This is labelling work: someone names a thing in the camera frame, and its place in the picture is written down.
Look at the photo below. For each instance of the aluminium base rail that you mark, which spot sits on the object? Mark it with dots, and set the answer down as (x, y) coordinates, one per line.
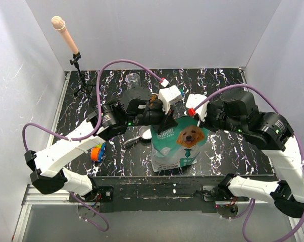
(54, 218)

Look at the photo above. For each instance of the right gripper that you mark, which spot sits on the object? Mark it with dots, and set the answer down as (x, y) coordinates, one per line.
(205, 123)

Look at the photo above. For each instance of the green pet food bag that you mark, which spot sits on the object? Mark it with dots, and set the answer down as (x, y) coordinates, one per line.
(178, 146)

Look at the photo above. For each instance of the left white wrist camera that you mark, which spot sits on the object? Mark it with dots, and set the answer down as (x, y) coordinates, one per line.
(169, 96)

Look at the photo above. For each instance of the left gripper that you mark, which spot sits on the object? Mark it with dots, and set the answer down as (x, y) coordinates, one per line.
(167, 120)

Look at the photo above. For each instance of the metal food scoop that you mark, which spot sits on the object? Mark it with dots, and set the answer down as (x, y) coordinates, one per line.
(144, 134)

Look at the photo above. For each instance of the black mounting plate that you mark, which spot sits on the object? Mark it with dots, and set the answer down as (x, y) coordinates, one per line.
(156, 193)

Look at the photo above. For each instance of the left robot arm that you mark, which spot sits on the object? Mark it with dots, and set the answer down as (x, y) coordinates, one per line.
(136, 107)

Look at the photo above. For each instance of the pink microphone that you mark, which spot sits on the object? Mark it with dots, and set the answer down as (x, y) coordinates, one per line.
(59, 25)

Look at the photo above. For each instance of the mint double pet bowl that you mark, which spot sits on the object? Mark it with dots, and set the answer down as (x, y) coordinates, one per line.
(154, 96)

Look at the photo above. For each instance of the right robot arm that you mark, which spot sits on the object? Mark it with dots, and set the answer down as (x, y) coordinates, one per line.
(271, 133)

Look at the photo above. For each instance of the orange blue toy car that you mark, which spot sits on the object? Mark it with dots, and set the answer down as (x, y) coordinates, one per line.
(97, 153)

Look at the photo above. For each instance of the clear water bottle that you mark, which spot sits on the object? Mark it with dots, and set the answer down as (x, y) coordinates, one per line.
(133, 80)

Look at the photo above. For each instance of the black microphone tripod stand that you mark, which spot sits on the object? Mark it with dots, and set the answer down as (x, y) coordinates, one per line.
(85, 88)

